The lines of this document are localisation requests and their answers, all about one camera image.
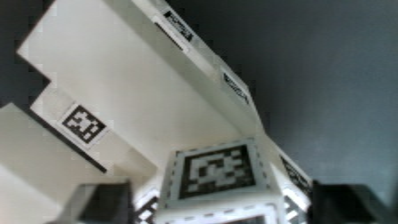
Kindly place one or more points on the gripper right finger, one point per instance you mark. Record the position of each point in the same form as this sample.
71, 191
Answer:
345, 204

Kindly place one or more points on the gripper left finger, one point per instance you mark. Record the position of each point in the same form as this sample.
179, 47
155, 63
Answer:
98, 205

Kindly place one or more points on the white chair leg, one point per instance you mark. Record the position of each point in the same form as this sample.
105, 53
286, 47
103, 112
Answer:
218, 188

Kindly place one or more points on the white chair back part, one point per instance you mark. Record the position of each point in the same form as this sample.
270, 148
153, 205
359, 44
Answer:
144, 98

